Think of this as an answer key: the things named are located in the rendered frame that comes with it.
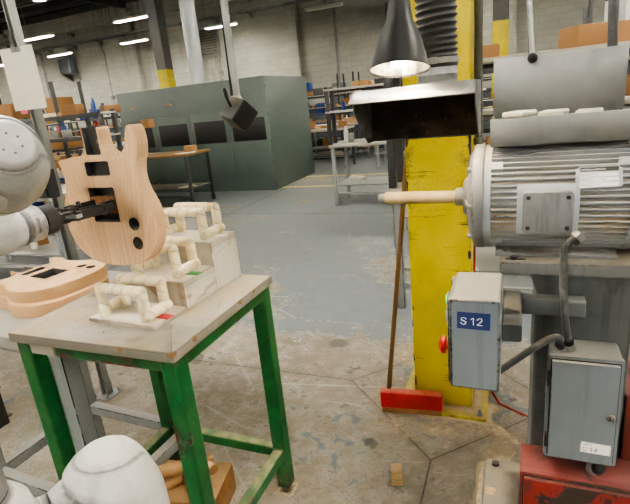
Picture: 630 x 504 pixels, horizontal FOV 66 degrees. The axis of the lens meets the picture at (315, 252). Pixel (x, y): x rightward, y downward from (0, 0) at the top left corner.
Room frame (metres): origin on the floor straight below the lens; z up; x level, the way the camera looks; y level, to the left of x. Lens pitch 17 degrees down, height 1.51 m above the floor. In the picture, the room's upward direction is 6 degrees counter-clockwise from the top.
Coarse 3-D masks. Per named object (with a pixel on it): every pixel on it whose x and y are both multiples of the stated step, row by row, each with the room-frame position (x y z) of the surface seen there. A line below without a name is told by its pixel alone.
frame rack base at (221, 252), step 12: (204, 240) 1.60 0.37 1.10; (216, 240) 1.60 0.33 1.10; (228, 240) 1.65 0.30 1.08; (180, 252) 1.63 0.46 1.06; (204, 252) 1.58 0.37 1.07; (216, 252) 1.59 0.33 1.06; (228, 252) 1.65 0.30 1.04; (204, 264) 1.58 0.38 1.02; (216, 264) 1.58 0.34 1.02; (228, 264) 1.64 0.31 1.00; (216, 276) 1.57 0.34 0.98; (228, 276) 1.63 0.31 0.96; (240, 276) 1.69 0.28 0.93
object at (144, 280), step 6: (120, 276) 1.47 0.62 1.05; (126, 276) 1.46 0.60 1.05; (132, 276) 1.45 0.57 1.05; (138, 276) 1.44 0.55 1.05; (144, 276) 1.43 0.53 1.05; (150, 276) 1.42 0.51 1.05; (156, 276) 1.42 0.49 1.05; (120, 282) 1.47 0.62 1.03; (126, 282) 1.45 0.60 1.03; (132, 282) 1.44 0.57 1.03; (138, 282) 1.43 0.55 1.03; (144, 282) 1.42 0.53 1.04; (150, 282) 1.41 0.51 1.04; (156, 282) 1.40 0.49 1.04; (162, 282) 1.40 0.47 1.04
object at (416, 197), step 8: (392, 192) 1.27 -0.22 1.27; (400, 192) 1.26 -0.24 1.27; (408, 192) 1.26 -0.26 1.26; (416, 192) 1.25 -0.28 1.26; (424, 192) 1.24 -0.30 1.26; (432, 192) 1.23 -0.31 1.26; (440, 192) 1.22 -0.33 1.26; (448, 192) 1.21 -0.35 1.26; (392, 200) 1.26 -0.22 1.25; (400, 200) 1.25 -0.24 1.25; (408, 200) 1.25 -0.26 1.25; (416, 200) 1.24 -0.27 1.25; (424, 200) 1.23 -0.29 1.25; (432, 200) 1.22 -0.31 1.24; (440, 200) 1.21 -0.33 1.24; (448, 200) 1.21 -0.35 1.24
